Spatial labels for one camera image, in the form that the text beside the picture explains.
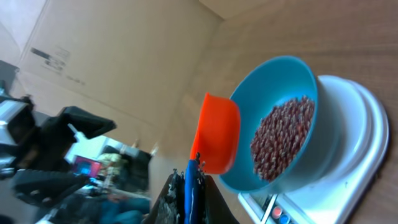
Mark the white kitchen scale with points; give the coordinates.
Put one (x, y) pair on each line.
(362, 148)

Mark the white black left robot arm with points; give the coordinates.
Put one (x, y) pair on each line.
(33, 156)

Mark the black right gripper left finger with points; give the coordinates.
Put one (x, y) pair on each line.
(169, 206)

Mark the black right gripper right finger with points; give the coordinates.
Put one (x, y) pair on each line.
(212, 208)

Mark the blue bowl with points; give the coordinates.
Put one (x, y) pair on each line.
(273, 83)

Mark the red beans in bowl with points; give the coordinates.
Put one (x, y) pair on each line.
(280, 136)

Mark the red scoop blue handle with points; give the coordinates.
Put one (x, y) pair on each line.
(216, 139)

